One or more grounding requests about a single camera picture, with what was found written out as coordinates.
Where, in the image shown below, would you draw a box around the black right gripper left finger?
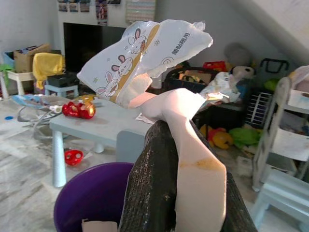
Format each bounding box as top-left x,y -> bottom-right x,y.
119,120 -> 180,232

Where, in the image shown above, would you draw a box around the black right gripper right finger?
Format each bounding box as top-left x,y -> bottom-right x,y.
189,120 -> 258,232

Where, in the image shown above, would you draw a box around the white rabbit print wrapper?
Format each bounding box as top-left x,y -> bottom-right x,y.
76,19 -> 214,109

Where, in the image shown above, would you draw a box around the purple rubbish bin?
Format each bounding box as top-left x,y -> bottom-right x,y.
53,162 -> 136,232

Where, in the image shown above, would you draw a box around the pale blue child chair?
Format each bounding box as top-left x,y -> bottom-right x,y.
115,130 -> 145,164

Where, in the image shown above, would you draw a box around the pale blue large stool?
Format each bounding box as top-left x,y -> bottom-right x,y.
251,169 -> 309,230

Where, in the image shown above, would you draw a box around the white paper sheets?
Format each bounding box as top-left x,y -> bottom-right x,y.
135,113 -> 155,124

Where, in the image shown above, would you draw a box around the pale blue low table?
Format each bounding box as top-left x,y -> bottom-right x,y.
49,96 -> 157,188

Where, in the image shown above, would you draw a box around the yellow bear plush toy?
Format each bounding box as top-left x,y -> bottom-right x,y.
200,124 -> 234,149

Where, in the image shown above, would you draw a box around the green cloth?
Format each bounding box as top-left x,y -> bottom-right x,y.
228,127 -> 263,148

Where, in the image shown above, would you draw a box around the red perforated ball toy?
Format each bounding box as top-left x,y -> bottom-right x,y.
64,149 -> 84,166

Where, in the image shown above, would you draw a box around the white shelf cart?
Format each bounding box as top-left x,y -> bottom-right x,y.
252,65 -> 309,191

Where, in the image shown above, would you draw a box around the red and gold toy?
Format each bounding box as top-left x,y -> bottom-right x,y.
62,95 -> 97,119

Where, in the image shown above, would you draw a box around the black toy basket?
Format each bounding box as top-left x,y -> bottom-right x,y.
166,67 -> 218,94

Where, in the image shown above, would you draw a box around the white plastic bag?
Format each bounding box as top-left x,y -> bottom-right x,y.
200,72 -> 242,101

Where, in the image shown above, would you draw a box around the pale blue small stool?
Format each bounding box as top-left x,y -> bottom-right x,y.
45,84 -> 80,99

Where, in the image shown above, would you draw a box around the red toy box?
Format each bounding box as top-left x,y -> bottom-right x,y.
203,61 -> 227,73

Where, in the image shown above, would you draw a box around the black storage box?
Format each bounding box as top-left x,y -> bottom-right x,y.
46,72 -> 79,88

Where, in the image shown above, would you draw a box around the grey baby bouncer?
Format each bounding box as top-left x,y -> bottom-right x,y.
11,94 -> 70,140

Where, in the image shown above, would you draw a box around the panda plush toy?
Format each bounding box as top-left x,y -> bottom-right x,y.
230,65 -> 256,78

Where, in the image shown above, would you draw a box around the black television screen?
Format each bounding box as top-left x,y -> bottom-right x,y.
63,22 -> 128,75

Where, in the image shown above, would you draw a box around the grey round ball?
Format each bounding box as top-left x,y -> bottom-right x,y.
224,43 -> 252,67

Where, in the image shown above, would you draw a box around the yellow cloth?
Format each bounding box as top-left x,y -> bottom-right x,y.
32,52 -> 66,90

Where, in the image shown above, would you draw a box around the white small side table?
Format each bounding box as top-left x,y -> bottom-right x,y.
7,71 -> 36,95

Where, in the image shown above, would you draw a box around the brown cardboard box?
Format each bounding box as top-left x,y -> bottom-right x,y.
14,43 -> 51,73

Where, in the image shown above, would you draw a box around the colourful photo strip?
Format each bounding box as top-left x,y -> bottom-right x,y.
95,0 -> 108,26

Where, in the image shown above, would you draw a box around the white wire rack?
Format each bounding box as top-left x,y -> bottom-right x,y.
245,91 -> 276,126

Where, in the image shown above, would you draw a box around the black handled bag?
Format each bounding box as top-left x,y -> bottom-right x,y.
260,58 -> 290,73

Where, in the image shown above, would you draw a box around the striped wall poster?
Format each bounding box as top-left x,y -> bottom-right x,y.
125,0 -> 155,24

